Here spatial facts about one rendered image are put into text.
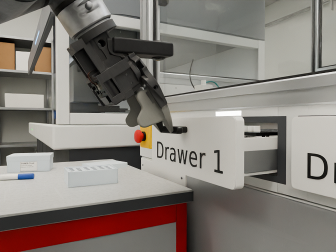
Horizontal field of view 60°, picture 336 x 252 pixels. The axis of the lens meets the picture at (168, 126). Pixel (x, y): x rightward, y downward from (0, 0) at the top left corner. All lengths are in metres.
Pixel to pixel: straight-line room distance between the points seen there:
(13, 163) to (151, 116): 0.63
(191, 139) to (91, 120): 0.83
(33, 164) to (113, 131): 0.45
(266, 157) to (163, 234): 0.32
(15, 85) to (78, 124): 3.41
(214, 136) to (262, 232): 0.21
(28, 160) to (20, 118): 3.64
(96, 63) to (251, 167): 0.30
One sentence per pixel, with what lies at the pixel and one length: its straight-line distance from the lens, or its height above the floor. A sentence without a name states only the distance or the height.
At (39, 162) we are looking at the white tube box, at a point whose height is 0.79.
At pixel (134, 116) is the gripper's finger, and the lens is 0.54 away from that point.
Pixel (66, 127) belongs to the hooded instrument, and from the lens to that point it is 1.29.
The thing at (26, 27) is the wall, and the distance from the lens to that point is 4.84.
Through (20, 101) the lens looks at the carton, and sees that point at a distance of 4.28.
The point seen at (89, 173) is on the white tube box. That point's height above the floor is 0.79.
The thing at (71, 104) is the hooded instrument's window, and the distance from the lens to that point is 1.32.
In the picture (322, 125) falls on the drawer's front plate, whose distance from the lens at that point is 0.46.
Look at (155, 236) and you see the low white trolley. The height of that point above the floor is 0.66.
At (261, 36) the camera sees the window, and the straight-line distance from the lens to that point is 0.60.
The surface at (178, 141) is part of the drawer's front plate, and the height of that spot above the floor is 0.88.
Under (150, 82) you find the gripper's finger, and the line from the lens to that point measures 0.47.
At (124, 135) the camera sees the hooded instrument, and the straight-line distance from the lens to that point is 1.35.
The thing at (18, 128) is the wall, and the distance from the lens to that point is 4.65.
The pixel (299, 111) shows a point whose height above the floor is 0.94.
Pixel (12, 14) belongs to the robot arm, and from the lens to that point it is 0.45.
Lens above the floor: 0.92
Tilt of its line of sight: 1 degrees down
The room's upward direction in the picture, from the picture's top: straight up
